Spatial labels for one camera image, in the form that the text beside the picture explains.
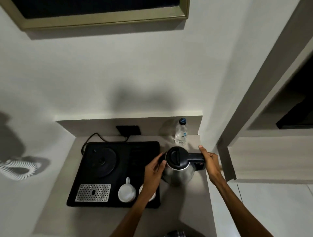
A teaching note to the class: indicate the person's left hand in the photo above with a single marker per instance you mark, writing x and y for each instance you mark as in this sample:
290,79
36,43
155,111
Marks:
151,178

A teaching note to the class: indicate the person's right hand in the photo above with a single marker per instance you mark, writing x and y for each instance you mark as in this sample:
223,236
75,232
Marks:
213,168

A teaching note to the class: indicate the person's left fingers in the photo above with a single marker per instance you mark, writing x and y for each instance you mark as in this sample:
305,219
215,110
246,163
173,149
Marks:
158,160

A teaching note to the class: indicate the person's right thumb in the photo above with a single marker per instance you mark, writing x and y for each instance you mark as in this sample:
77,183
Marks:
203,151

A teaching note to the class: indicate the steel kettle with black lid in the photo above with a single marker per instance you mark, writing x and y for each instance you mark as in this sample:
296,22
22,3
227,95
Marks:
177,171

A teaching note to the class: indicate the person's left forearm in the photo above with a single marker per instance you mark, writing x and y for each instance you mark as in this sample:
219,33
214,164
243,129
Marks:
133,214

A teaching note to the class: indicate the person's right forearm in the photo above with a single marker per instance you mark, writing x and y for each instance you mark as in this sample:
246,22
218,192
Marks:
239,210

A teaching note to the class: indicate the black rectangular tray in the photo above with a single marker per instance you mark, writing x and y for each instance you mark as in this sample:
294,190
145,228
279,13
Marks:
137,151

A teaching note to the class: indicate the clear plastic water bottle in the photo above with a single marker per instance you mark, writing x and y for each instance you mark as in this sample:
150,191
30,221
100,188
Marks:
181,135

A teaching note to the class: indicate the white ceramic cup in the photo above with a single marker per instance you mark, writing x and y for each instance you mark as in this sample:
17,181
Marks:
126,192
141,189

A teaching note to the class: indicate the round black kettle base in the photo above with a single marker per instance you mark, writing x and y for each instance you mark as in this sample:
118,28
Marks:
101,161

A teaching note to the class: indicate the beige wooden cabinet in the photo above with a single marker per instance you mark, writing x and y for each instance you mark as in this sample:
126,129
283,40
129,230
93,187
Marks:
269,156

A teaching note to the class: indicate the metal perforated drip grate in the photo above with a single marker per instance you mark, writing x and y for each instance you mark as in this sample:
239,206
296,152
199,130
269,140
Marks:
84,193

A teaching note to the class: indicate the olive framed dark picture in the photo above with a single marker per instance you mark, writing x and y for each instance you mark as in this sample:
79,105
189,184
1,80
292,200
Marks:
102,9

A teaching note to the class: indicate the black wall socket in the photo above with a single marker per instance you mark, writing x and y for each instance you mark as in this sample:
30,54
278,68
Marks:
128,130

